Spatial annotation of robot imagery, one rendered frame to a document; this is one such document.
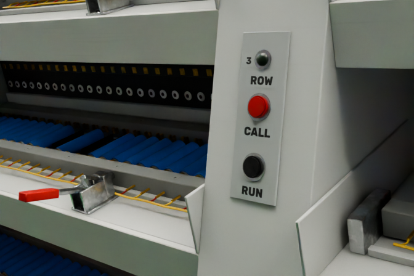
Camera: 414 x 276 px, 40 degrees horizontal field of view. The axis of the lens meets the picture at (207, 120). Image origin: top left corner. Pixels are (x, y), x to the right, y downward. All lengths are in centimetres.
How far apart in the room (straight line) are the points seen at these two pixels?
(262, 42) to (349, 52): 6
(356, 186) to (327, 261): 6
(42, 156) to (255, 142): 34
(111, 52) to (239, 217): 21
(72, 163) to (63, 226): 8
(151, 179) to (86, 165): 10
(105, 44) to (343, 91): 24
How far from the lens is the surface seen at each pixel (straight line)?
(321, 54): 39
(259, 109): 40
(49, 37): 62
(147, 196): 55
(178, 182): 52
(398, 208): 43
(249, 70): 42
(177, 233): 49
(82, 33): 57
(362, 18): 38
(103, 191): 57
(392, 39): 38
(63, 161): 65
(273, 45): 41
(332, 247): 42
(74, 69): 81
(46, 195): 54
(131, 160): 61
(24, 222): 66
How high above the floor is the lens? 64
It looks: 1 degrees down
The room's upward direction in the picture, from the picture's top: 5 degrees clockwise
